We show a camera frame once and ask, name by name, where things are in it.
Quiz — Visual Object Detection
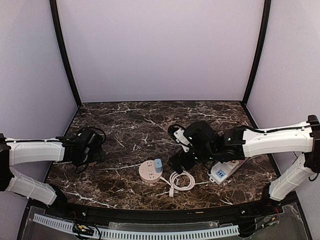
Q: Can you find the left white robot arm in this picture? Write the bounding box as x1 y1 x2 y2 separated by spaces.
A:
0 127 106 207

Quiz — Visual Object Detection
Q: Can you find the right black frame post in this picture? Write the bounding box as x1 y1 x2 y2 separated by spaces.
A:
241 0 272 107

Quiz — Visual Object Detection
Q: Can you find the white plug adapter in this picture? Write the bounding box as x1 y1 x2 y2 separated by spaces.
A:
228 160 239 169

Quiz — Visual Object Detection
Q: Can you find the black front rail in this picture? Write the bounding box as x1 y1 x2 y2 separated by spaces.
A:
58 201 277 225

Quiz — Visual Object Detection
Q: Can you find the black frame post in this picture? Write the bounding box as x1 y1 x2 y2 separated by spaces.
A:
49 0 82 108
241 0 272 107

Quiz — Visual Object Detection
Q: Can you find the pink coiled cable with plug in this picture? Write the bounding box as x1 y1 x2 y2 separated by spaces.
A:
159 171 196 198

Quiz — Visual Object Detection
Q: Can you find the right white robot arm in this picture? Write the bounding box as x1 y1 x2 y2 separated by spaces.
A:
167 115 320 202

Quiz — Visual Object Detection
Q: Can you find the blue plug adapter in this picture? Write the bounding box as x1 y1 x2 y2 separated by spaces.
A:
154 158 163 173

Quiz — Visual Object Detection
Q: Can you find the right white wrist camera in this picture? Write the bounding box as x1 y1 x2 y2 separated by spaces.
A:
167 124 192 153

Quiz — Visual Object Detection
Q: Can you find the pink round power socket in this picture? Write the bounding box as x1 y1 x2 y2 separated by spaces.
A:
138 160 163 184

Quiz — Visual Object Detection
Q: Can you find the white multicolour power strip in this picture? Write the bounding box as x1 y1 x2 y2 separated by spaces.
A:
207 160 246 185

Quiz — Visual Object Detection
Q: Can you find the left black frame post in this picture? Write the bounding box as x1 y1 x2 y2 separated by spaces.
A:
49 0 82 108

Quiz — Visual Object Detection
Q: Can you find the white slotted cable duct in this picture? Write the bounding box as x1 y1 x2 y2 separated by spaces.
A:
32 213 240 240

